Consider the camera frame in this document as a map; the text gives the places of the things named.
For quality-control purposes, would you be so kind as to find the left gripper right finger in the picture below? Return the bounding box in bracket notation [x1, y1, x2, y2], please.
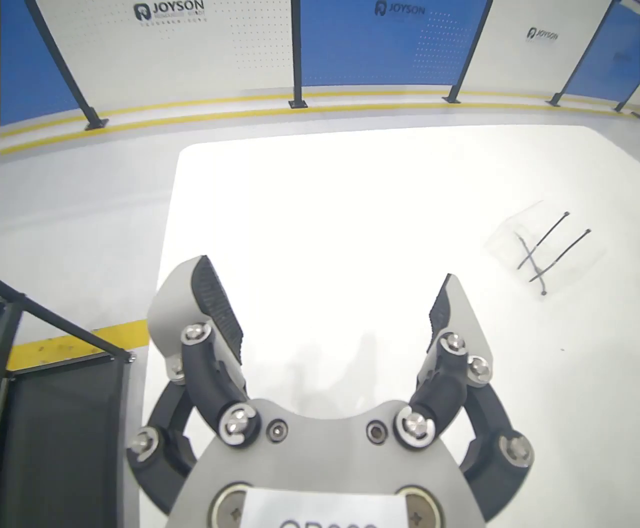
[394, 273, 535, 521]

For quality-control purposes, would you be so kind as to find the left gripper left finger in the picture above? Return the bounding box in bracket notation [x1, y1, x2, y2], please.
[126, 255, 262, 514]

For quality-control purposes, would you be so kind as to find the thin black zip tie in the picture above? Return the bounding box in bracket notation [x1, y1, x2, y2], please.
[518, 211, 571, 271]
[514, 232, 549, 296]
[529, 228, 593, 283]

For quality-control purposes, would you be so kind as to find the dark mesh fence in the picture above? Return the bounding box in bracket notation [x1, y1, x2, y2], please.
[0, 280, 136, 528]

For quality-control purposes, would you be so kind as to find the clear plastic plate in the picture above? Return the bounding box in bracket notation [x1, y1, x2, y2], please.
[483, 200, 609, 299]

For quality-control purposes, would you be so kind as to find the white partition panel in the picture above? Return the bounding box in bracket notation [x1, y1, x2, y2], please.
[462, 0, 615, 97]
[35, 0, 301, 115]

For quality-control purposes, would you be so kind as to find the blue partition panel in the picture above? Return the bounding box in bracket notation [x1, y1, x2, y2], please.
[299, 0, 490, 89]
[0, 0, 87, 127]
[562, 0, 640, 112]

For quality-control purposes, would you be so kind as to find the black partition post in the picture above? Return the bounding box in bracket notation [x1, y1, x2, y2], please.
[547, 0, 625, 107]
[24, 0, 110, 132]
[442, 0, 497, 104]
[288, 0, 309, 109]

